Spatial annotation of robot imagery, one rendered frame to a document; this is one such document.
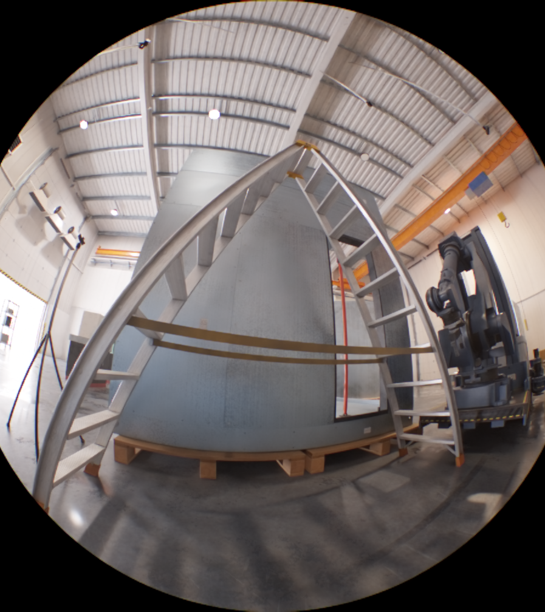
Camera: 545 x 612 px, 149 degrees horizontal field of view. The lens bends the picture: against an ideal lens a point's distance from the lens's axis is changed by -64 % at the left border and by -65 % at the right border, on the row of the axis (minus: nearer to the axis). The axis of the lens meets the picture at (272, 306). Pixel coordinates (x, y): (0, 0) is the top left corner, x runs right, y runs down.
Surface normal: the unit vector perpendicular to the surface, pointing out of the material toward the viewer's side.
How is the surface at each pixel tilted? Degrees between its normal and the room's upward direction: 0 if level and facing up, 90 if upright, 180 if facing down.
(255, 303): 90
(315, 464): 90
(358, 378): 90
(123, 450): 90
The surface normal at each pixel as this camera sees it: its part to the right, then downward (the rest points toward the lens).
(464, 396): -0.94, -0.15
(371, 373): -0.09, -0.36
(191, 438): 0.26, -0.33
